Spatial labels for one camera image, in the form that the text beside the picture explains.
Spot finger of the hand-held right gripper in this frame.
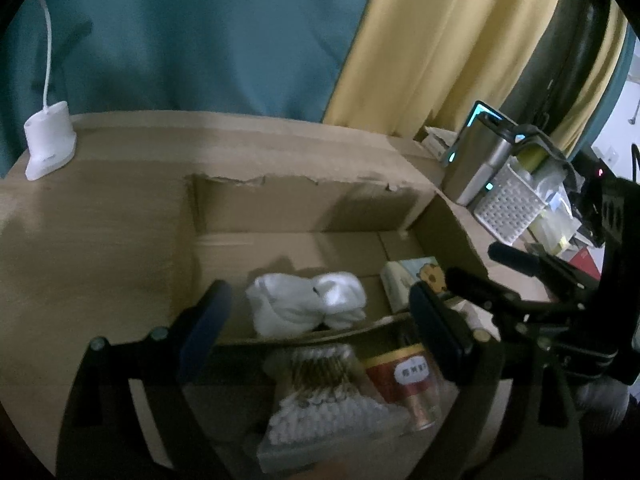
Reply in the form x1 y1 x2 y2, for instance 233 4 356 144
489 241 597 302
445 267 551 326

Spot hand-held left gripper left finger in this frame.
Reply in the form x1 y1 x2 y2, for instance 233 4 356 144
57 280 233 480

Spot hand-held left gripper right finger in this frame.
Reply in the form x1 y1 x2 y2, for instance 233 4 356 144
400 282 586 480

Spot red and gold can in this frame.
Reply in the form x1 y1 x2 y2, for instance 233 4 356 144
362 344 443 433

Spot clear cotton swab box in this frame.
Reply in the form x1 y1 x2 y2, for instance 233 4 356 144
257 345 411 473

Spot brown cardboard box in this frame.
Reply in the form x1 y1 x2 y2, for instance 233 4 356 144
184 172 551 461

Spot red booklet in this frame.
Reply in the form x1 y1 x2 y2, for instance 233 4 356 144
565 247 601 281

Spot white perforated basket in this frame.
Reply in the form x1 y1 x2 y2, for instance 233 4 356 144
472 157 551 241

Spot cartoon print tissue packet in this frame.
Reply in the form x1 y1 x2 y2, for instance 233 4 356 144
380 256 448 313

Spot clear plastic bags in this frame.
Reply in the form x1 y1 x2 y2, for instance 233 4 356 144
530 160 586 256

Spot white socks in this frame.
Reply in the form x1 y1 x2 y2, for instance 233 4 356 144
245 271 368 338

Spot yellow-green bottle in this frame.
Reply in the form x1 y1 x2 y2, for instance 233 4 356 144
517 142 551 171

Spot silver metal tumbler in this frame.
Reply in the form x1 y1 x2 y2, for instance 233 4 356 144
442 120 526 206

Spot white fabric bundle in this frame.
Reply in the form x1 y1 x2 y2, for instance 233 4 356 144
570 375 631 436

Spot small white box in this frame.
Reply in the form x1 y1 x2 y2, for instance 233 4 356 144
415 125 458 161

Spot lit phone screen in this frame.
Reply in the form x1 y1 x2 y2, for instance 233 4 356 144
467 100 518 133

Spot yellow curtain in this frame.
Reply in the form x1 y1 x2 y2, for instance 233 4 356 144
322 0 628 148

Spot white desk lamp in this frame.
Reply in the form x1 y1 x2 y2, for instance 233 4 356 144
24 0 88 181

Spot teal curtain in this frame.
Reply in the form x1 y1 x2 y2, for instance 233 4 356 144
0 0 386 181

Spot black curved frame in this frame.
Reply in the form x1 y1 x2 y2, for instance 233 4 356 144
500 0 613 133

